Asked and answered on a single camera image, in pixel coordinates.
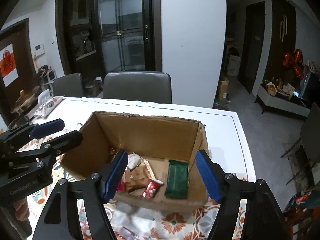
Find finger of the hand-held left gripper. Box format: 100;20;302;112
15;130;83;167
0;119;65;155

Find brown cardboard box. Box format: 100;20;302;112
61;110;209;213

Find white shoe rack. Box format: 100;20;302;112
39;65;57;90

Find white patterned tablecloth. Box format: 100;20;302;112
0;96;257;240

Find orange pastry packet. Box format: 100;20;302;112
122;160;153;193

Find glass sliding door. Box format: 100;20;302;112
94;0;153;74

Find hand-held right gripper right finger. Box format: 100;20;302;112
195;149;287;240

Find floral tissue box cover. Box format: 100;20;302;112
34;90;65;118

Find dark side chair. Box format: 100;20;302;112
281;102;320;185

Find metal hot pot pan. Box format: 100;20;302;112
10;86;42;115

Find wide grey dining chair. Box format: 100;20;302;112
103;71;172;104

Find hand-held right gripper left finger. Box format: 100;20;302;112
32;149;129;240

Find red wall poster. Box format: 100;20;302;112
0;43;18;88

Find green snack packet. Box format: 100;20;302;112
164;159;189;200

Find white floor carton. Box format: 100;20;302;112
226;54;241;77

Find person's left hand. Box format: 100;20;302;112
13;197;31;222

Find white low cabinet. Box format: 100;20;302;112
254;84;310;120

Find small white snack packet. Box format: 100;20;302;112
126;154;143;170

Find red snack packet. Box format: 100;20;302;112
142;179;164;199

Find brown floor carton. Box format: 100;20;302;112
215;77;229;100

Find red foil balloons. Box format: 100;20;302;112
282;49;305;80

